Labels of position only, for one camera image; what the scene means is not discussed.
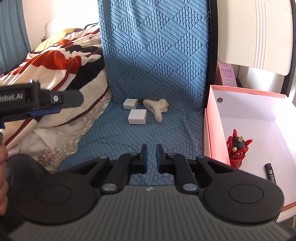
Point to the pink cardboard box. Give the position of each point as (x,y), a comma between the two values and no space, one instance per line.
(267,118)

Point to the red white black quilt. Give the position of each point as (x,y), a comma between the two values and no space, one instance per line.
(74,63)

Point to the red dragon figurine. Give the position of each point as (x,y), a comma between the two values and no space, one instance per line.
(237,148)

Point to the small white plug charger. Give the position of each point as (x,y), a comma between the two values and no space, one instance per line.
(130,103)

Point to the black marker pen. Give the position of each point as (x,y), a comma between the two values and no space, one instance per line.
(269,172)

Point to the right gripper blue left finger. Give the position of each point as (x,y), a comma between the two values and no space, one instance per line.
(123,168)

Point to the yellow pillow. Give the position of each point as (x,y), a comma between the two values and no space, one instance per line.
(55,38)

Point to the person's left hand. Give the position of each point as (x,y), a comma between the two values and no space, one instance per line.
(3,183)

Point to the lace floral bed sheet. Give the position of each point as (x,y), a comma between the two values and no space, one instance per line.
(65,138)

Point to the small pink carton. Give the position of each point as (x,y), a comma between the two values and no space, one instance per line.
(225,75)

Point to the white plush toy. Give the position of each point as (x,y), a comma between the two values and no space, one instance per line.
(156,108)

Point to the blue curtain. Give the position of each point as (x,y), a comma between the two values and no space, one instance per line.
(14,38)

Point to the large white charger cube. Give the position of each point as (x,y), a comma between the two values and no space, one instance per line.
(137,117)

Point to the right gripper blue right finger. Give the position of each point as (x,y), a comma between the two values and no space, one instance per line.
(178,166)

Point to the black chair frame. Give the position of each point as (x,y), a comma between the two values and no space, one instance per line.
(213,53)

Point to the blue textured sofa cover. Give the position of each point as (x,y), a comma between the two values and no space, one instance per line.
(152,50)

